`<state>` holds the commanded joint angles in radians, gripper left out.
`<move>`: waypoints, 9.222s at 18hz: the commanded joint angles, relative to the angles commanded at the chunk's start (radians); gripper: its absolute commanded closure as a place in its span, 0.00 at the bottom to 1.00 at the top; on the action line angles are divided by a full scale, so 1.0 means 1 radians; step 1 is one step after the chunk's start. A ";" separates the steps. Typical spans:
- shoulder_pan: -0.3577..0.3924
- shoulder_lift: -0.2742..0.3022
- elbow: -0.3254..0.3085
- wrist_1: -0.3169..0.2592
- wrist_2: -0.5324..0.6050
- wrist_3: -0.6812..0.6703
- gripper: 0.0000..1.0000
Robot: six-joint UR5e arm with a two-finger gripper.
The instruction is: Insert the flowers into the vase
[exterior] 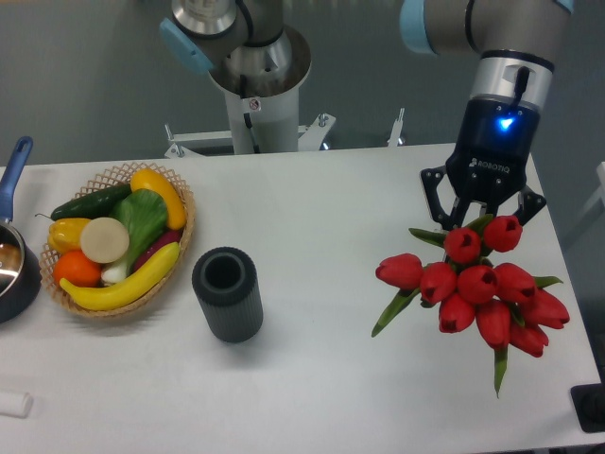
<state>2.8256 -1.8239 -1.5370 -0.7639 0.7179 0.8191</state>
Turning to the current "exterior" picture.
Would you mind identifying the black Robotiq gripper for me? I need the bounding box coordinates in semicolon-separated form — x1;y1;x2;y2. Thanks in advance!
420;99;546;231

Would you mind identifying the red tulip bouquet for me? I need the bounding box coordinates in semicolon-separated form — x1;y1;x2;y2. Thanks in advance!
372;215;570;390

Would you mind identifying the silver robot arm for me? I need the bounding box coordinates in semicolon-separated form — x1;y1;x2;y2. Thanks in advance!
159;1;574;230

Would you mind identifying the dark grey ribbed vase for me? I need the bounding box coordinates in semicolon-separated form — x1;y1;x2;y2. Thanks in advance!
192;246;264;343

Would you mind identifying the white furniture piece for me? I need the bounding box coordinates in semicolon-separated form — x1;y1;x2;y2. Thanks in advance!
563;162;604;245

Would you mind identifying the black device at edge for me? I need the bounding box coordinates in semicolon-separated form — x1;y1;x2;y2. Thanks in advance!
570;384;604;433

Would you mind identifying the purple eggplant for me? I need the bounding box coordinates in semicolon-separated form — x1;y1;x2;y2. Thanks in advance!
132;230;182;271

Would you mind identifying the yellow squash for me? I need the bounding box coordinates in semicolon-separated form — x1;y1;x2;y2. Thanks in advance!
130;168;186;231

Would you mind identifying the green bok choy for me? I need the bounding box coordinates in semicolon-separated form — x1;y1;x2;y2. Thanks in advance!
101;189;167;287

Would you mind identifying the woven wicker basket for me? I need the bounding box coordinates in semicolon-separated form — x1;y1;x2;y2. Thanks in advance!
39;163;195;317

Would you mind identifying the green cucumber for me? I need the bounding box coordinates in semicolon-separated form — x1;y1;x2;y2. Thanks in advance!
36;184;131;221

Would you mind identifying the beige round disc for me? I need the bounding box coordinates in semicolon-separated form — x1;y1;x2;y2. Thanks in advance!
79;218;130;264

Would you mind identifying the yellow banana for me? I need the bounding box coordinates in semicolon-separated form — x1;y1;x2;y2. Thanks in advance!
60;242;181;311

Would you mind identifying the orange fruit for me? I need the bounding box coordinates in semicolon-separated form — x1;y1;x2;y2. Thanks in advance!
53;251;101;288

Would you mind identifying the yellow bell pepper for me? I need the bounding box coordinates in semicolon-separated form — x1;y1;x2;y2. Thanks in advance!
47;218;91;254

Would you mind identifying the white cylinder object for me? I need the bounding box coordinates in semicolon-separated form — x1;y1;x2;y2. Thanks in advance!
0;390;34;419

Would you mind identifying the white metal mounting frame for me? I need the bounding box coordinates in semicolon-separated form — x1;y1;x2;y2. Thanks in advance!
164;107;406;159

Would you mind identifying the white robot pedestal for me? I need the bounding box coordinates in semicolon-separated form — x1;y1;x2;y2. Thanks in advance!
210;26;311;154

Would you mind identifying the blue handled saucepan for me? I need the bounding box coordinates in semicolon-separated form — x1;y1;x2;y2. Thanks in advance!
1;136;42;323

